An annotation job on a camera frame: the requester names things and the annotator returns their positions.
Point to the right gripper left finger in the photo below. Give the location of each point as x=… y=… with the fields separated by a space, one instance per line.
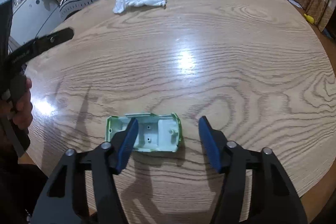
x=81 y=188

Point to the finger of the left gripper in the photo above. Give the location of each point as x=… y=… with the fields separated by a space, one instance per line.
x=37 y=46

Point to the left hand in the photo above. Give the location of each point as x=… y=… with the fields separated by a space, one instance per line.
x=23 y=117

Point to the white sideboard cabinet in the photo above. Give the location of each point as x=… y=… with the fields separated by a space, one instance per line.
x=34 y=18

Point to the mint green plastic tray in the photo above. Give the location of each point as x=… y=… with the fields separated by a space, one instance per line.
x=156 y=133

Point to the yellow toy duck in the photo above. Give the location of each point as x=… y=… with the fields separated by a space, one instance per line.
x=309 y=18

